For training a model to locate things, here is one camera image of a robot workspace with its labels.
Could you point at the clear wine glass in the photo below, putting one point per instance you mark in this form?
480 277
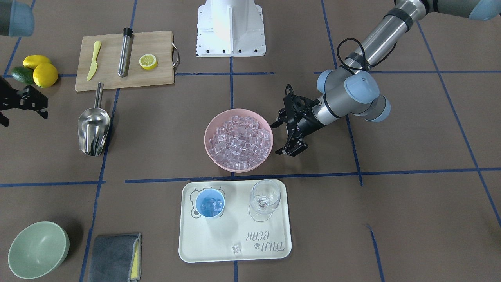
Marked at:
264 199

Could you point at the metal ice scoop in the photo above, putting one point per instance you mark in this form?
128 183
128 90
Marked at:
93 126

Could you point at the metal cylinder rod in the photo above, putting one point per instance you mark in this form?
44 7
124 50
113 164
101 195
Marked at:
125 52

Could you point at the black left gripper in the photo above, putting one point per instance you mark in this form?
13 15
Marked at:
306 124

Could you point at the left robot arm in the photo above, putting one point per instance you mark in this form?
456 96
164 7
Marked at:
351 89

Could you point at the grey folded cloth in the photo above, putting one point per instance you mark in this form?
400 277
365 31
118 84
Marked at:
116 258

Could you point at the lemon half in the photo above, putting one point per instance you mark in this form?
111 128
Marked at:
148 61

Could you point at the pink bowl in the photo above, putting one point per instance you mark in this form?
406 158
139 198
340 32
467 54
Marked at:
238 166

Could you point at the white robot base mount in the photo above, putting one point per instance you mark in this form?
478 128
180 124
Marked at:
230 28

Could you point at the single ice cube on tray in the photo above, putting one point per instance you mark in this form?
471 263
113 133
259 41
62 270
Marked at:
236 248

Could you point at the yellow lemon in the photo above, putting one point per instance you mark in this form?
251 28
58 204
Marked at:
45 75
33 61

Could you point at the clear ice cubes pile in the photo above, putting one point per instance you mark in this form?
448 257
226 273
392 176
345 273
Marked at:
239 141

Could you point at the green avocado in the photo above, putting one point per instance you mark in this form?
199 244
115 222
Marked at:
23 74

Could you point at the yellow plastic knife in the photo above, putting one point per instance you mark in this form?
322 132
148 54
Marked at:
94 65

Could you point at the light blue cup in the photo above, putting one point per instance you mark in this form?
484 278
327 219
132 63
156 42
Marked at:
209 193

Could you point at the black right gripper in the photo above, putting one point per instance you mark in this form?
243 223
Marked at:
24 101

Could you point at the green bowl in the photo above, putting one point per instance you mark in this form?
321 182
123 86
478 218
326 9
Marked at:
37 250

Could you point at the cream bear tray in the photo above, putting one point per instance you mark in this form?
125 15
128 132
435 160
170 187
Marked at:
208 240

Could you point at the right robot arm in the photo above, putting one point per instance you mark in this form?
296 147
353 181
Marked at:
17 19

